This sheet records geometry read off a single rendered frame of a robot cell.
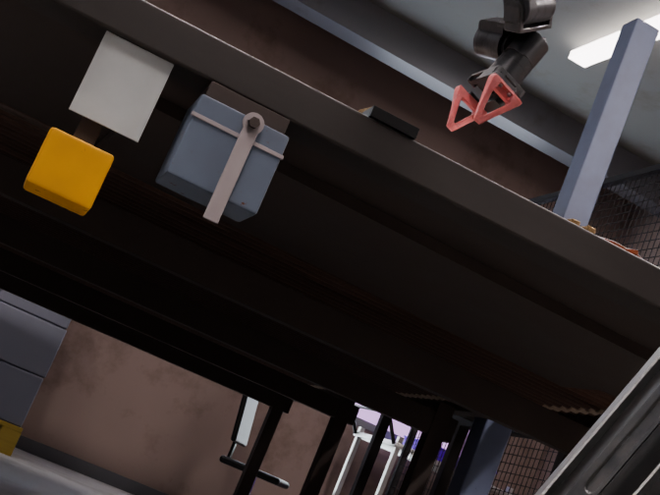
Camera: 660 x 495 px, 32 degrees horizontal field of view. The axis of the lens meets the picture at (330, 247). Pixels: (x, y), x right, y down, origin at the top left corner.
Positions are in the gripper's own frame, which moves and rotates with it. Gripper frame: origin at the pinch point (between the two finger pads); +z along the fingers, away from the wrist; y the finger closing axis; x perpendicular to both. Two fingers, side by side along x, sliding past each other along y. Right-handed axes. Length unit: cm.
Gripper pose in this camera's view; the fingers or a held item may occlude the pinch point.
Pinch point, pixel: (465, 121)
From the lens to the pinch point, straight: 190.9
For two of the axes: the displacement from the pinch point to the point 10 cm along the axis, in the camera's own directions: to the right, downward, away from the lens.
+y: -3.5, 0.3, 9.4
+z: -6.3, 7.3, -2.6
